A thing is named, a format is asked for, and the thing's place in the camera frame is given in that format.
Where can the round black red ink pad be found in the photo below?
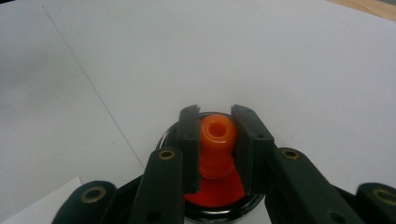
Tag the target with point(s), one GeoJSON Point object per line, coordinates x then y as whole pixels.
{"type": "Point", "coordinates": [218, 194]}

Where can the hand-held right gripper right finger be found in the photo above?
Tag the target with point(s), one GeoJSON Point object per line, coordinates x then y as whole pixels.
{"type": "Point", "coordinates": [252, 149]}

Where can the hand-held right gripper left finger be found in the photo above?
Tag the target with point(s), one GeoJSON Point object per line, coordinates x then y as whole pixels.
{"type": "Point", "coordinates": [190, 149]}

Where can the white table cover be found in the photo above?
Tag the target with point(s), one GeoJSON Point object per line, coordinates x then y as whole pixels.
{"type": "Point", "coordinates": [249, 62]}

